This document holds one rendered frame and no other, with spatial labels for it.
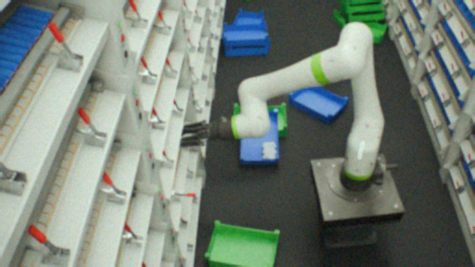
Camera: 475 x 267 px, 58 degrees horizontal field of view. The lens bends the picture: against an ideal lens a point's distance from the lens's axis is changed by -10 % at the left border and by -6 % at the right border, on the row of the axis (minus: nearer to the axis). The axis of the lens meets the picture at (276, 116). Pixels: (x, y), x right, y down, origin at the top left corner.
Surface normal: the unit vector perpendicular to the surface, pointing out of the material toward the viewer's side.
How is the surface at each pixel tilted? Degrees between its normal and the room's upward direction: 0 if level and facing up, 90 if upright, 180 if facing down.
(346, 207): 2
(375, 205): 2
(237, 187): 0
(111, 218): 18
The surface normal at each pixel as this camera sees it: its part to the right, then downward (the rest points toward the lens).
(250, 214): 0.01, -0.74
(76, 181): 0.33, -0.70
